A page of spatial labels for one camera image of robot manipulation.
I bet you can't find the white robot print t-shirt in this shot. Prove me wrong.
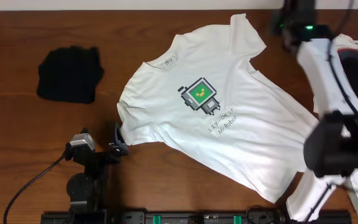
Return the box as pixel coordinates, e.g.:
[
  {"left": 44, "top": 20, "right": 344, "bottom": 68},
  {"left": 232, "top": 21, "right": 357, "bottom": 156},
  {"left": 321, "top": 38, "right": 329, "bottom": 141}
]
[{"left": 117, "top": 14, "right": 318, "bottom": 202}]

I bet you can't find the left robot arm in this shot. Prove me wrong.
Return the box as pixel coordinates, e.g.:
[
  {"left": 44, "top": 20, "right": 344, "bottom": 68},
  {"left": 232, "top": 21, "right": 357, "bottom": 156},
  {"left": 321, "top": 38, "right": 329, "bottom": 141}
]
[{"left": 64, "top": 122, "right": 129, "bottom": 223}]

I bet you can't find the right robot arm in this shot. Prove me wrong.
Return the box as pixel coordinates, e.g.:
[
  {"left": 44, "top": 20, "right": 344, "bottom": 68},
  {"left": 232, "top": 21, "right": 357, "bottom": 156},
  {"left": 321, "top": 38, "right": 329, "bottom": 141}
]
[{"left": 270, "top": 0, "right": 358, "bottom": 223}]

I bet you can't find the folded black cloth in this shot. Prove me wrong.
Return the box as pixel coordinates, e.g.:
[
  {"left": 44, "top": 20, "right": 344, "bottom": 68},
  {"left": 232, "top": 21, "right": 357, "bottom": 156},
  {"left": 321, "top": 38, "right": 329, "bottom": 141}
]
[{"left": 37, "top": 46, "right": 104, "bottom": 105}]

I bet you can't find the left black cable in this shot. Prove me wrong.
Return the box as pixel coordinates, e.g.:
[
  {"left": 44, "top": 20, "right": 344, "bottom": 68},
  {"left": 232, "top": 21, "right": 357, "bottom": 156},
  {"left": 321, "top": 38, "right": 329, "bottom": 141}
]
[{"left": 3, "top": 154, "right": 67, "bottom": 224}]

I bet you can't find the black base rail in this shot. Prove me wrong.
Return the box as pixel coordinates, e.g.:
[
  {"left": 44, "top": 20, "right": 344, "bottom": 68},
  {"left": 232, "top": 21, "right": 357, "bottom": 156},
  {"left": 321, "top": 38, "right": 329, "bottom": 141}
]
[{"left": 40, "top": 208, "right": 353, "bottom": 224}]

